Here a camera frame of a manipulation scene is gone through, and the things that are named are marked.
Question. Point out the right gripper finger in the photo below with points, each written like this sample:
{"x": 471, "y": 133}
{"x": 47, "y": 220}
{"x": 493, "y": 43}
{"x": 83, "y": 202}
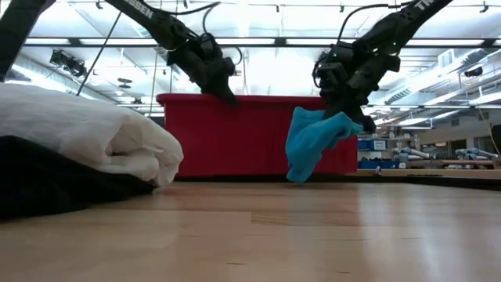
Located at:
{"x": 364, "y": 119}
{"x": 334, "y": 103}

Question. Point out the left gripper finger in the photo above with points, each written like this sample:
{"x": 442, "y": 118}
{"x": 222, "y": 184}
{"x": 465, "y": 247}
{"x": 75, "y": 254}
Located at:
{"x": 219, "y": 89}
{"x": 230, "y": 89}

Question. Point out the bright blue garment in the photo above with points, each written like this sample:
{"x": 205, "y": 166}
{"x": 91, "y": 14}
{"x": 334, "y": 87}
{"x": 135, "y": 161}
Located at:
{"x": 313, "y": 145}

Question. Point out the red plastic laundry bin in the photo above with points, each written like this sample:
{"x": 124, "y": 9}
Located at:
{"x": 242, "y": 137}

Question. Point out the white garment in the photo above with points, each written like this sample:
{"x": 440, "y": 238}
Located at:
{"x": 78, "y": 129}

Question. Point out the black garment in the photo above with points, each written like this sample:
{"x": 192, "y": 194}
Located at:
{"x": 39, "y": 180}

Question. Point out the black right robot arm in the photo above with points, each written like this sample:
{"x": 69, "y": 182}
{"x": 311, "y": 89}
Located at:
{"x": 407, "y": 19}

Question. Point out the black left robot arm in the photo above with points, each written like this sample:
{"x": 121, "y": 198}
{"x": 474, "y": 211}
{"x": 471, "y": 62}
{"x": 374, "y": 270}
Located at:
{"x": 156, "y": 19}

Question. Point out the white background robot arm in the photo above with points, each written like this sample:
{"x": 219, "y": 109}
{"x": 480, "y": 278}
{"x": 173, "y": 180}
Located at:
{"x": 411, "y": 152}
{"x": 475, "y": 153}

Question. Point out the blue labelled shelf bin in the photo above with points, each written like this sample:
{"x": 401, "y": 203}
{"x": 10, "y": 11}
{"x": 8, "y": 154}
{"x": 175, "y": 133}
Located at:
{"x": 374, "y": 145}

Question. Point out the beige wooden desk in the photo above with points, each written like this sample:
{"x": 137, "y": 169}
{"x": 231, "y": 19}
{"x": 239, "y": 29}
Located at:
{"x": 430, "y": 174}

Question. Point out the black aluminium table frame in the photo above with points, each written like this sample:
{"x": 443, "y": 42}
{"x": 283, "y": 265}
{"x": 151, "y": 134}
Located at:
{"x": 430, "y": 183}

